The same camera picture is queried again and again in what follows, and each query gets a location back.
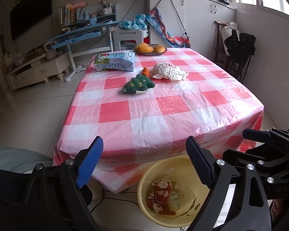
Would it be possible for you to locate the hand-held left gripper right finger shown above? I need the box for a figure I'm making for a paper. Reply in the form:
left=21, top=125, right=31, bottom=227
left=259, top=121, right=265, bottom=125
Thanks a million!
left=186, top=136, right=272, bottom=231

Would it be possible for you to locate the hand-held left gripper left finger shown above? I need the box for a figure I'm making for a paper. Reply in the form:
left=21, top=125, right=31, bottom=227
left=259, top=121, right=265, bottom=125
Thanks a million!
left=23, top=136, right=104, bottom=231

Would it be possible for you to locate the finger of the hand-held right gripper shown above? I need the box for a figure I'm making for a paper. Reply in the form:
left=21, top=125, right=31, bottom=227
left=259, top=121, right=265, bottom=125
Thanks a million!
left=222, top=149, right=266, bottom=169
left=242, top=127, right=289, bottom=150

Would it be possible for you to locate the small white drink carton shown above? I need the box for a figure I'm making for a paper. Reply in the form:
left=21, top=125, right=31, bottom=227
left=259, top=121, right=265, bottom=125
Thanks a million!
left=169, top=191, right=183, bottom=210

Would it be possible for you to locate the red snack packet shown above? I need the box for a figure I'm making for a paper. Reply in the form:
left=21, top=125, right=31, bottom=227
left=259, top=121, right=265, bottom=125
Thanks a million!
left=148, top=177, right=172, bottom=212

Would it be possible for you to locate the yellow plastic basin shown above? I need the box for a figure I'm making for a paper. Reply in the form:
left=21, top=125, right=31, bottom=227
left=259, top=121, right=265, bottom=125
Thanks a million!
left=137, top=155, right=213, bottom=228

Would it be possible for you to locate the green plush toy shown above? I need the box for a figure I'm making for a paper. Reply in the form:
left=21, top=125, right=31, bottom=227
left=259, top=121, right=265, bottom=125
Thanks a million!
left=122, top=74, right=156, bottom=94

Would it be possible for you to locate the white paper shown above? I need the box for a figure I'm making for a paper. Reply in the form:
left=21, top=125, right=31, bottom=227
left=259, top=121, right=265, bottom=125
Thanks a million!
left=150, top=63, right=189, bottom=81

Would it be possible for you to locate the green white milk carton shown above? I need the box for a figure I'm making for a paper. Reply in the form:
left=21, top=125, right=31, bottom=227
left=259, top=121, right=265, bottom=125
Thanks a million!
left=93, top=52, right=136, bottom=72

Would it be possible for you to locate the red white checkered tablecloth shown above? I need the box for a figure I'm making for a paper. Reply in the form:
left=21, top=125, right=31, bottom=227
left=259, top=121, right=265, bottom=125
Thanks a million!
left=52, top=47, right=265, bottom=194

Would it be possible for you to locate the pale green chair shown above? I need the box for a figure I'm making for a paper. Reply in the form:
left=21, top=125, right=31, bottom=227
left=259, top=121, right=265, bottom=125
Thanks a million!
left=0, top=146, right=53, bottom=174

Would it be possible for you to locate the black bag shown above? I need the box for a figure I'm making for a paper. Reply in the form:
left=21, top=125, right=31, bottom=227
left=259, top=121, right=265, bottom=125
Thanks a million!
left=224, top=30, right=257, bottom=60

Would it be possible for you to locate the dark wooden chair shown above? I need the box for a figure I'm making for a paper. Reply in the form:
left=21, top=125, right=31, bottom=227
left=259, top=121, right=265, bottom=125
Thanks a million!
left=214, top=20, right=256, bottom=82

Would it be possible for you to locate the cream television cabinet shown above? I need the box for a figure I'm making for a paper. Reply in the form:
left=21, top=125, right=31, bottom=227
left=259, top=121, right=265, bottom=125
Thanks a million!
left=5, top=50, right=71, bottom=92

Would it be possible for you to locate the white bag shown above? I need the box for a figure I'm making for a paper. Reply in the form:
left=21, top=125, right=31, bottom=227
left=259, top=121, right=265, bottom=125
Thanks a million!
left=221, top=22, right=240, bottom=53

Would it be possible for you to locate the pink kettlebell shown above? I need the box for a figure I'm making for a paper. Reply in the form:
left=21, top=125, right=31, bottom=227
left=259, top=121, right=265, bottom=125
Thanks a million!
left=44, top=41, right=57, bottom=60

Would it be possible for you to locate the brown fruit basket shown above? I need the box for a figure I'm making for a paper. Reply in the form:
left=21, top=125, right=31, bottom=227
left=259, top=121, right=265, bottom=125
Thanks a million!
left=134, top=44, right=168, bottom=56

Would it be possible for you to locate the blue study desk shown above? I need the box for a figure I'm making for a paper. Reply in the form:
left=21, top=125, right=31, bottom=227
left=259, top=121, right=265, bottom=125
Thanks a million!
left=45, top=3, right=119, bottom=82

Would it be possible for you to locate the white plastic stool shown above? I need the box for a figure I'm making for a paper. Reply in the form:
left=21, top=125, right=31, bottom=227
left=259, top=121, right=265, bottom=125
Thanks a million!
left=111, top=29, right=150, bottom=53

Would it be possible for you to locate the colourful kite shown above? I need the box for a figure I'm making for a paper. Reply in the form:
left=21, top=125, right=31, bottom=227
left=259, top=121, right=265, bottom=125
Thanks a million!
left=146, top=8, right=191, bottom=49

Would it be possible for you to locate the row of books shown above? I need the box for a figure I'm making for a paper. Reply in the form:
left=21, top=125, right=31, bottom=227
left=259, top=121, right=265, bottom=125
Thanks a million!
left=58, top=3, right=89, bottom=27

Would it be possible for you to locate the blue patterned cloth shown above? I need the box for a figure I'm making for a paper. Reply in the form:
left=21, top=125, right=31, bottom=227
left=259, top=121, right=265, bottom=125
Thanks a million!
left=118, top=14, right=150, bottom=30

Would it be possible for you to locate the white pen holder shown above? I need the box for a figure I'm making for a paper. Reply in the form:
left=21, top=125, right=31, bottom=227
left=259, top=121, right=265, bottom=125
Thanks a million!
left=100, top=1, right=112, bottom=15

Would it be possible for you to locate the black television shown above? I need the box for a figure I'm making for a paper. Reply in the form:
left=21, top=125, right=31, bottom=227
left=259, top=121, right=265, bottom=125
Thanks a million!
left=10, top=1, right=53, bottom=41

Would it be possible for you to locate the black floor cable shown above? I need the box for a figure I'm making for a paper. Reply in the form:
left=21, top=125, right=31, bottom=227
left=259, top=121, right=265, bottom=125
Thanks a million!
left=89, top=196, right=140, bottom=212

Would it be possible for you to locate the white wall cabinet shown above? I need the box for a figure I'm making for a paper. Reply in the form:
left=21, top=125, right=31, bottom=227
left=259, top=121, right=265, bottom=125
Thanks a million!
left=147, top=0, right=236, bottom=60

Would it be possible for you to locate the black cord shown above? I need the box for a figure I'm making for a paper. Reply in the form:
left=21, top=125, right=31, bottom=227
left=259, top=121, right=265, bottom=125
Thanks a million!
left=156, top=0, right=191, bottom=44

